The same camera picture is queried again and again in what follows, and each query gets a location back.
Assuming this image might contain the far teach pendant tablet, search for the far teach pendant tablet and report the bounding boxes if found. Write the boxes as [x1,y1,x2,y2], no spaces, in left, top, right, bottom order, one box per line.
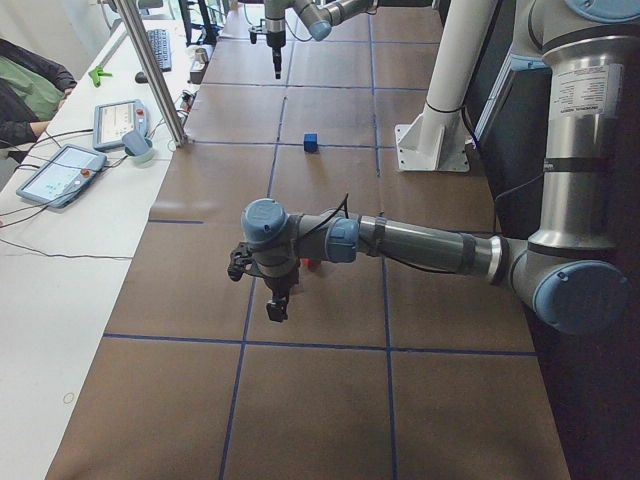
[93,99,149,151]

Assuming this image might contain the green plastic clamp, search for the green plastic clamp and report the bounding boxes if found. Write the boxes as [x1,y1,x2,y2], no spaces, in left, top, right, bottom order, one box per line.
[88,65,113,88]

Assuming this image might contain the near teach pendant tablet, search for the near teach pendant tablet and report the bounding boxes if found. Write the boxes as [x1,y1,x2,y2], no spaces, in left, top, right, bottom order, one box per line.
[16,145,107,209]

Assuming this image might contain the light blue plastic cup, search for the light blue plastic cup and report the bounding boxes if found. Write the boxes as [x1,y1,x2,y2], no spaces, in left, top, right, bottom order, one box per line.
[122,130,154,164]

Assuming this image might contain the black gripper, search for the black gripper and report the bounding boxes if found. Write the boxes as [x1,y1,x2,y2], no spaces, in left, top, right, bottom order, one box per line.
[267,31,284,79]
[263,267,295,321]

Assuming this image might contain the teach pendant tablet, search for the teach pendant tablet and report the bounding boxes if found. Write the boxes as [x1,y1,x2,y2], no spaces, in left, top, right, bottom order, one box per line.
[16,145,107,209]
[93,99,149,151]

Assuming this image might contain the red wooden block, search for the red wooden block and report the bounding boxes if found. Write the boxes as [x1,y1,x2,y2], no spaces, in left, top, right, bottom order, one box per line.
[300,258,321,270]

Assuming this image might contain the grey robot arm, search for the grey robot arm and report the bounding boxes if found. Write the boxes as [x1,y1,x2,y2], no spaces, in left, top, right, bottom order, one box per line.
[227,1,639,335]
[263,0,378,80]

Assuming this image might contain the white camera post base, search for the white camera post base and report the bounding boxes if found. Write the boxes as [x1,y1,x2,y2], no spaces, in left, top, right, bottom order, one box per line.
[395,0,498,173]

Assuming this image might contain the blue wooden block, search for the blue wooden block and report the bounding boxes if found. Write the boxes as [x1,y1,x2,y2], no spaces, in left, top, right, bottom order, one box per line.
[303,133,319,153]

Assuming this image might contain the seated person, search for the seated person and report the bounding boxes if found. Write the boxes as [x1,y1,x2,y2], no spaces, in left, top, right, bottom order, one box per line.
[1,38,77,150]

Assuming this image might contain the black computer keyboard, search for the black computer keyboard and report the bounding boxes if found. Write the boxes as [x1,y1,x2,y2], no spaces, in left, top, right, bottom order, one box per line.
[146,29,172,72]

